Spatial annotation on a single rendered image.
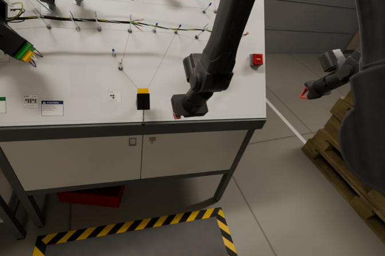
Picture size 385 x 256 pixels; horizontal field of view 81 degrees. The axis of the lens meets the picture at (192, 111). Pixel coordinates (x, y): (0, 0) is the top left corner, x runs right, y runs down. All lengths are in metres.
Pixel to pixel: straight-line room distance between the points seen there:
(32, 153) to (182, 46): 0.78
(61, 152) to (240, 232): 1.24
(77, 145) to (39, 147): 0.14
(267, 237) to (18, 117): 1.59
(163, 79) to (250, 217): 1.25
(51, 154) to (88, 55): 0.46
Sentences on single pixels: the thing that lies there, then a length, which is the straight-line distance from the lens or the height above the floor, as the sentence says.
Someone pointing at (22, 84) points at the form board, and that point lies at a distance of 1.02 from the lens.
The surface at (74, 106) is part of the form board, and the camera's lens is 0.97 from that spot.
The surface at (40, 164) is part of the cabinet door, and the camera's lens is 1.23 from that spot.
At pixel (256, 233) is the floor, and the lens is 1.81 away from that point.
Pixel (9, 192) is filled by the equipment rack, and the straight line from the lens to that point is 1.65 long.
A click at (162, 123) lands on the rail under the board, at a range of 0.96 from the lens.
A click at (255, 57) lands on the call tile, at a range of 1.12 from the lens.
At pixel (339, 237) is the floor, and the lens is 2.15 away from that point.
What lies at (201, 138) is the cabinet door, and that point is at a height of 0.71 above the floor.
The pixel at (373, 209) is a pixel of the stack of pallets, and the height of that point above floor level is 0.14.
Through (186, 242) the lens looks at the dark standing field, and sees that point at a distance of 1.64.
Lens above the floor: 1.53
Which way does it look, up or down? 39 degrees down
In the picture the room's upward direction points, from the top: 13 degrees clockwise
